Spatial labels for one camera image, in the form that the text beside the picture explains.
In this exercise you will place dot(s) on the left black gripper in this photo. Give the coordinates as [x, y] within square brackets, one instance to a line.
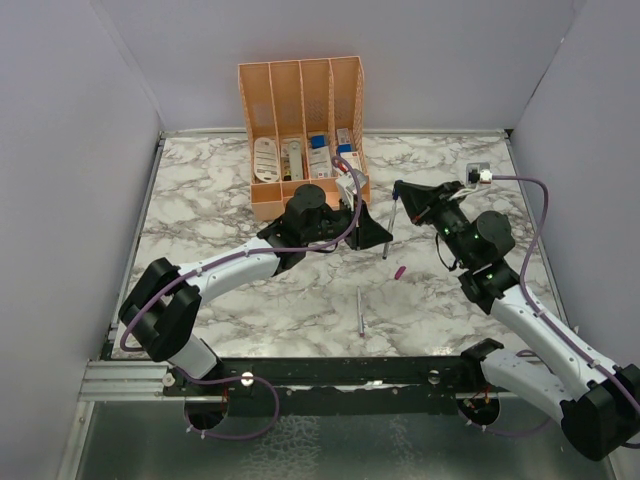
[367, 232]

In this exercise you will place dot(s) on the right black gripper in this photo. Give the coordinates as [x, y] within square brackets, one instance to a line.
[419, 198]

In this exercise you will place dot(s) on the blue whiteboard marker pen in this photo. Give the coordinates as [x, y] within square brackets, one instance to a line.
[390, 227]

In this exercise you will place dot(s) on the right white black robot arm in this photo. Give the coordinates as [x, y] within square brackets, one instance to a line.
[593, 400]

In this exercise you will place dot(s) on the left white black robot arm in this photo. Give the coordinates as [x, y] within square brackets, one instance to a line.
[161, 309]

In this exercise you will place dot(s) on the purple pen cap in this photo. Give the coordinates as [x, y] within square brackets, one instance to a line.
[399, 272]

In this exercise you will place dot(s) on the purple whiteboard marker pen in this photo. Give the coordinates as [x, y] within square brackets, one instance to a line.
[360, 313]

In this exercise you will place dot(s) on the white blue box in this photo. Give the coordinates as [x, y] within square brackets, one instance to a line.
[319, 157]

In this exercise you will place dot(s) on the white red box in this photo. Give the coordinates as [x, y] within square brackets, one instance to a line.
[346, 148]

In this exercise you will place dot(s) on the grey stapler tool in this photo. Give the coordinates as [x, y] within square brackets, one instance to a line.
[295, 160]

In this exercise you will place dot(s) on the white oval package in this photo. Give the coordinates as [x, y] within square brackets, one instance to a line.
[265, 160]

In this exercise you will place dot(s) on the peach desk organizer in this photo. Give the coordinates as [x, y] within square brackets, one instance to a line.
[291, 100]

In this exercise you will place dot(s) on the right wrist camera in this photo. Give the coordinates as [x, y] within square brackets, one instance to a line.
[478, 174]

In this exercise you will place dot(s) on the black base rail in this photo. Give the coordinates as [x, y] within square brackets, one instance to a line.
[259, 387]

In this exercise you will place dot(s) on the aluminium frame rail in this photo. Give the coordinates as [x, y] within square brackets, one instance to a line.
[122, 381]

